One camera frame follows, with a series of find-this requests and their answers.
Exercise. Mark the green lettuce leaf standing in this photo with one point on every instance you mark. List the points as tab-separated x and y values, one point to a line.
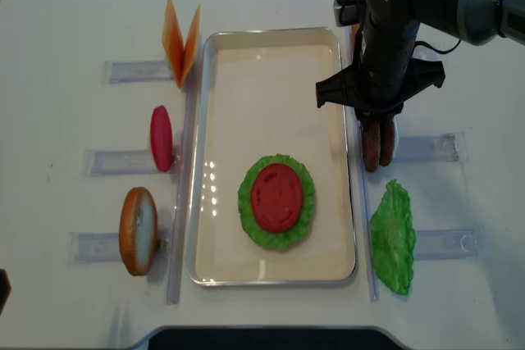
393	239

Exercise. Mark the green lettuce leaf on tray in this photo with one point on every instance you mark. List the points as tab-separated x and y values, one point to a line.
283	240

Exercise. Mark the black left robot part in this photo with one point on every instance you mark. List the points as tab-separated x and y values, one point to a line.
5	289

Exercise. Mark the clear acrylic rack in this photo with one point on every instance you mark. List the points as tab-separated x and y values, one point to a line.
432	171
87	248

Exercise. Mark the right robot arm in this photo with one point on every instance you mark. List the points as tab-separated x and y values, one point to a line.
471	21

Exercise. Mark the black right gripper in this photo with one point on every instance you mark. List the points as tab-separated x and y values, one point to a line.
383	59

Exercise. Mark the silver metal baking tray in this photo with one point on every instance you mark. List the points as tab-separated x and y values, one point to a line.
257	98

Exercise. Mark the orange cheese slice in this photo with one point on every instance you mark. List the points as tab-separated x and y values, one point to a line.
172	42
191	46

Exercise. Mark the dark base bottom edge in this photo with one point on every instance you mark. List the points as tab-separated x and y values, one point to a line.
285	338

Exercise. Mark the clear acrylic left rack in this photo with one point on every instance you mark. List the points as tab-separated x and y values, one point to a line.
87	248

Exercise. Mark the left orange cheese slice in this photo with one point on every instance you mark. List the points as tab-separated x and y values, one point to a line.
172	42

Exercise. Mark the red tomato slice standing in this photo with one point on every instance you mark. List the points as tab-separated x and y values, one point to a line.
161	139

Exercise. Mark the thin brown meat patty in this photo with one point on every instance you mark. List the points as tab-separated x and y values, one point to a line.
371	145

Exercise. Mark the red tomato slice on tray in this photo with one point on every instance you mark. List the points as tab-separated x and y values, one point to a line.
276	198

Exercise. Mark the bread bun slice left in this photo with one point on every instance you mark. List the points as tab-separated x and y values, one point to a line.
138	231

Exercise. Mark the dark brown meat patty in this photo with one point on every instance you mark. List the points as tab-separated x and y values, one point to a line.
388	130

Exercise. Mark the right orange cheese slice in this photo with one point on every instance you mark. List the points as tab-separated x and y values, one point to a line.
191	46

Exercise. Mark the clear acrylic right rack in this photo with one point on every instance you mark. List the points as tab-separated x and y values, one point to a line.
432	171

